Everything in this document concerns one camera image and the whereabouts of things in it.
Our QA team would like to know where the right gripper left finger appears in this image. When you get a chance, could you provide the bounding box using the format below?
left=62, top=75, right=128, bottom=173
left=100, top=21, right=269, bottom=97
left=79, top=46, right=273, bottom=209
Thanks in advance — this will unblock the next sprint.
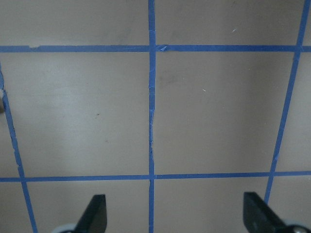
left=73, top=194, right=107, bottom=233

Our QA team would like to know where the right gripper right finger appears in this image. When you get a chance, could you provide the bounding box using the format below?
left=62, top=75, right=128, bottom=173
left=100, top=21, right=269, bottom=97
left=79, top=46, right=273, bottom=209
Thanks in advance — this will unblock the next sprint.
left=243, top=192, right=287, bottom=233

